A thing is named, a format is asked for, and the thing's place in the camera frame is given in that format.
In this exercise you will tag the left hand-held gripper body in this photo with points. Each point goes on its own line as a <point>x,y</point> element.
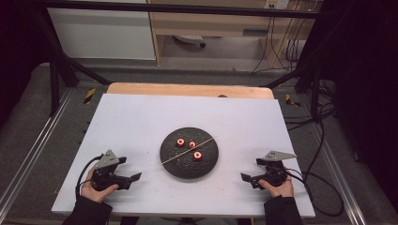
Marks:
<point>104,175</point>

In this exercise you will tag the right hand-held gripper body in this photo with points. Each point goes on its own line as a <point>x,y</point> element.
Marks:
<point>275,173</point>

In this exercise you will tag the black round plate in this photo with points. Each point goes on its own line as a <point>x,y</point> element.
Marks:
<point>187,165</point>

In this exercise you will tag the thin bamboo skewer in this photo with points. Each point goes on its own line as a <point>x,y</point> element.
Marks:
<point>184,153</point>

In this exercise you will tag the person's right hand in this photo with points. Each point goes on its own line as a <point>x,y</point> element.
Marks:
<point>281,190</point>

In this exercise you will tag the person's left hand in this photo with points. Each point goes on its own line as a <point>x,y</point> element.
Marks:
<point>95,193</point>

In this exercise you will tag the white board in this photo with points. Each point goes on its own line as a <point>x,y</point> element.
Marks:
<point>131,125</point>

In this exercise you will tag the yellow black tape strip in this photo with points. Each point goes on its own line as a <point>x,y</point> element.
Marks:
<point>291,100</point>
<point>89,96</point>

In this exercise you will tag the wooden table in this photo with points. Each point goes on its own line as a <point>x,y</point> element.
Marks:
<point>175,89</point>

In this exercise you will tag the white cabinet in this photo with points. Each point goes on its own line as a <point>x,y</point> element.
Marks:
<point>100,34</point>

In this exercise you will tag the black curtain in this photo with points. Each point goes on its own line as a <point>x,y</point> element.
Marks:
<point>18,47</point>
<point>366,78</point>

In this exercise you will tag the white foot with black caster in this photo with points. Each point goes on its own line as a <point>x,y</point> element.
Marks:
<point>189,39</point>

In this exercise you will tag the light wooden shelf unit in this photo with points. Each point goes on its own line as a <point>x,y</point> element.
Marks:
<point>212,22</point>

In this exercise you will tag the aluminium floor rail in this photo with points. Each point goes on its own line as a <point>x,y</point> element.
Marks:
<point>338,175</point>
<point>37,140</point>

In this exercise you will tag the white wall socket strip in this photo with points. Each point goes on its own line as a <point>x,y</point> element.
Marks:
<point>277,3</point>

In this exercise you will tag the black metal frame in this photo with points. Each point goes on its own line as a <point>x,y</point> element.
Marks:
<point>187,8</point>

